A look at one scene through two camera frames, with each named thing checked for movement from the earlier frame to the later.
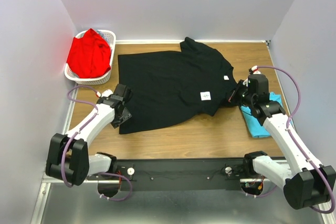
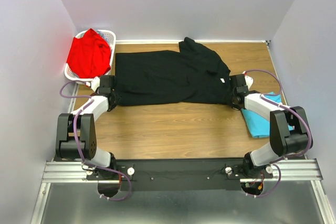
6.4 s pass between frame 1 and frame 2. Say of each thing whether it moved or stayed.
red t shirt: stayed
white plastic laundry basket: stayed
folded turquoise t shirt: stayed
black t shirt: moved
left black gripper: moved
